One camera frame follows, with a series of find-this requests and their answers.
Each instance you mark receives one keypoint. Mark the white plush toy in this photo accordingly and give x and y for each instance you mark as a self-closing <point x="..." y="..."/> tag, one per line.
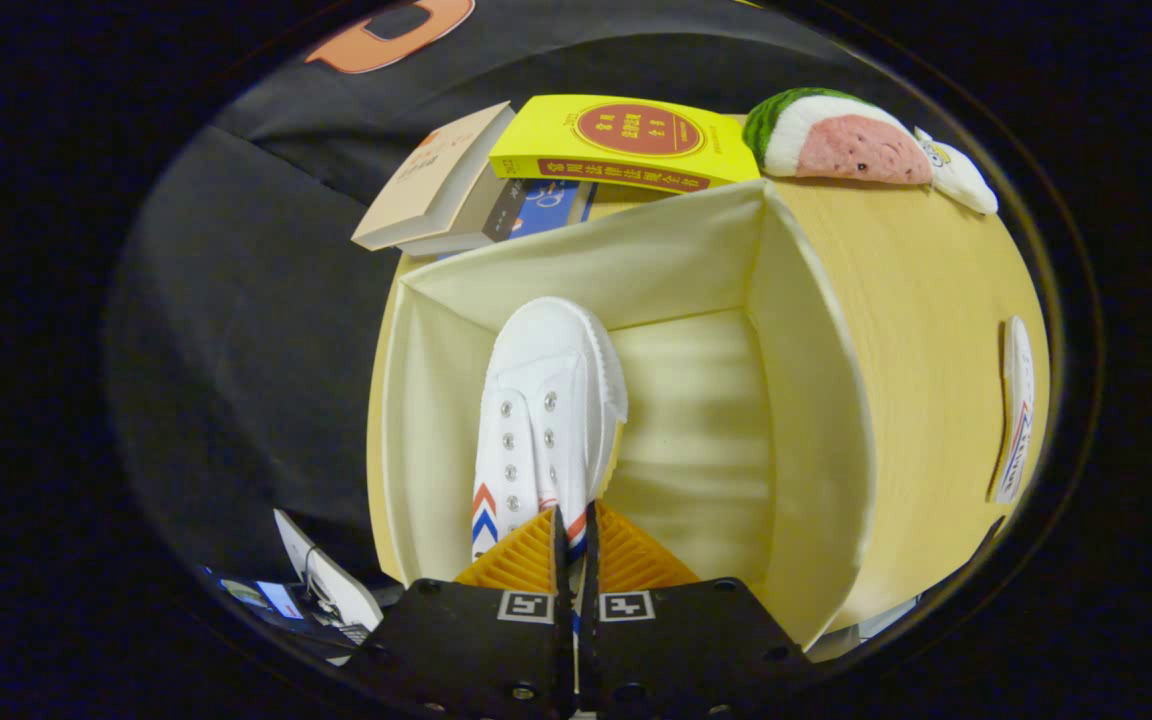
<point x="961" y="180"/>

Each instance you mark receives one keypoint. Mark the white flat panel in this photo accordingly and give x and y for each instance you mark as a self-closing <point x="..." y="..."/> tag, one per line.
<point x="336" y="590"/>

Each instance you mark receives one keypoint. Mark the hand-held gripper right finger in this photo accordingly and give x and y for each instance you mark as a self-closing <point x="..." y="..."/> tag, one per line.
<point x="590" y="570"/>

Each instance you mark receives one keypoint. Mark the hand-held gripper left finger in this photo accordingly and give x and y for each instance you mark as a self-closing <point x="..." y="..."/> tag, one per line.
<point x="561" y="560"/>

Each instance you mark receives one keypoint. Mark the yellow book with red circle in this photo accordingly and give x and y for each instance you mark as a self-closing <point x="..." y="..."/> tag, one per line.
<point x="556" y="140"/>

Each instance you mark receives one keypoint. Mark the white canvas shoe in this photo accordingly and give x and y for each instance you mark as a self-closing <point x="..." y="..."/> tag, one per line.
<point x="546" y="370"/>
<point x="1018" y="400"/>

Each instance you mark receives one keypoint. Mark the dark grey book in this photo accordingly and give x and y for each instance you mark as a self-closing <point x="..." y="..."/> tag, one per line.
<point x="508" y="208"/>

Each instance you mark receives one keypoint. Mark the blue book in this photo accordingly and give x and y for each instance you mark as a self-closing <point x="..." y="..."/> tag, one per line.
<point x="551" y="205"/>

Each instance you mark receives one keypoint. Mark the cream fabric storage box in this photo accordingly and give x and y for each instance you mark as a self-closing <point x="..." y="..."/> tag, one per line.
<point x="696" y="440"/>

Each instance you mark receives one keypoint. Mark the watermelon slice plush toy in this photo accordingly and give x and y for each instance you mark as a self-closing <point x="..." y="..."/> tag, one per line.
<point x="846" y="145"/>

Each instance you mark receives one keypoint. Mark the beige book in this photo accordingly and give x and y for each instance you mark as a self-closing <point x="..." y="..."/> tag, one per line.
<point x="426" y="185"/>

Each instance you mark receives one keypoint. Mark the blue printed sheet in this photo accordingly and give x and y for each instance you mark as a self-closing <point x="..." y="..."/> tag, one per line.
<point x="276" y="598"/>

